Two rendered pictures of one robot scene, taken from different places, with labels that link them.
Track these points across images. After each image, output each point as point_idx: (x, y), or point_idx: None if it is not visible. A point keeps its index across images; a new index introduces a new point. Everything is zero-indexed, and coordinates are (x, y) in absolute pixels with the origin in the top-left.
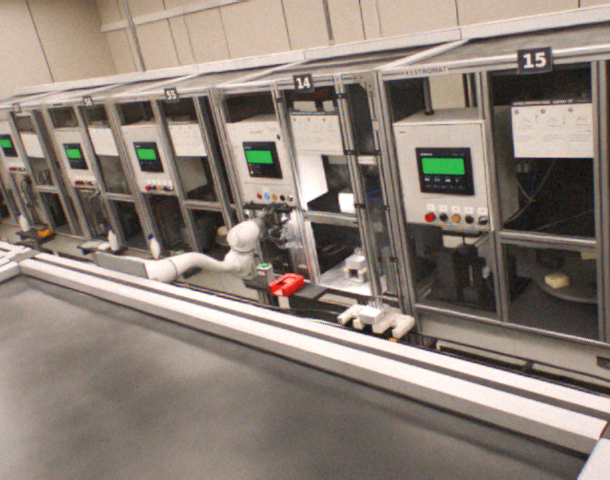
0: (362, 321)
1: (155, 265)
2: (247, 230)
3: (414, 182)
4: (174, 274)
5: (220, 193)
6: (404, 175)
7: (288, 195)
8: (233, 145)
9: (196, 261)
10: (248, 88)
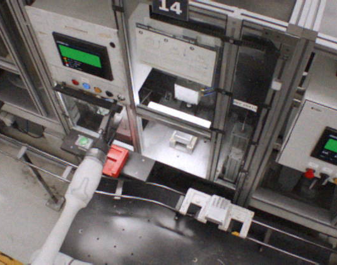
0: (207, 219)
1: None
2: (94, 181)
3: (305, 145)
4: None
5: (17, 61)
6: (295, 137)
7: (118, 94)
8: (37, 30)
9: (56, 256)
10: None
